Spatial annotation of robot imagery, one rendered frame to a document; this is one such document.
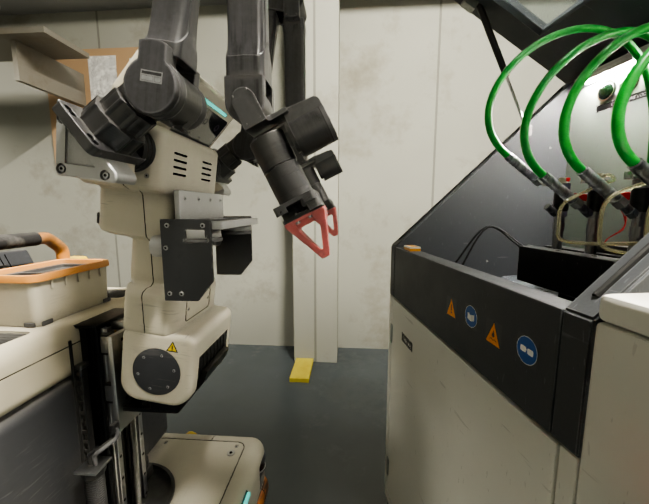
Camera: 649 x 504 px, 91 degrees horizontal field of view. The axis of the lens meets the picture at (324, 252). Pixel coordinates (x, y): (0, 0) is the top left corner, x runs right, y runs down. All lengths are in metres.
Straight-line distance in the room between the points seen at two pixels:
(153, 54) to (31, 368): 0.62
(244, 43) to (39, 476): 0.89
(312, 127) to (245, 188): 2.02
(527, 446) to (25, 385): 0.86
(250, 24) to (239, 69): 0.06
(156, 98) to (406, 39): 2.25
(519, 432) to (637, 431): 0.18
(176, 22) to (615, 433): 0.72
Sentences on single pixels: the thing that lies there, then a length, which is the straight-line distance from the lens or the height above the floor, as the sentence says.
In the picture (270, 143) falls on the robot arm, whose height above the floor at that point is 1.16.
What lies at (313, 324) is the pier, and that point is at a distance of 2.28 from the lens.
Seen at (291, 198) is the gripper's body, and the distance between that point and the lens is 0.48.
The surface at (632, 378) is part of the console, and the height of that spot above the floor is 0.91.
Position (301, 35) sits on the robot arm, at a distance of 1.02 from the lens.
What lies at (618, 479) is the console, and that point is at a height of 0.81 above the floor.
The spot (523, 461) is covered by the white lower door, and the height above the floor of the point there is 0.72.
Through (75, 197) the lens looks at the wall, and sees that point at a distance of 3.17.
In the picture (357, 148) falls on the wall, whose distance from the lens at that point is 2.41.
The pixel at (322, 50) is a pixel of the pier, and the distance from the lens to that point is 2.34.
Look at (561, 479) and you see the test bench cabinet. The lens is 0.54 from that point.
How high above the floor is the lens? 1.06
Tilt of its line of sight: 8 degrees down
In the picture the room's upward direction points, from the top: straight up
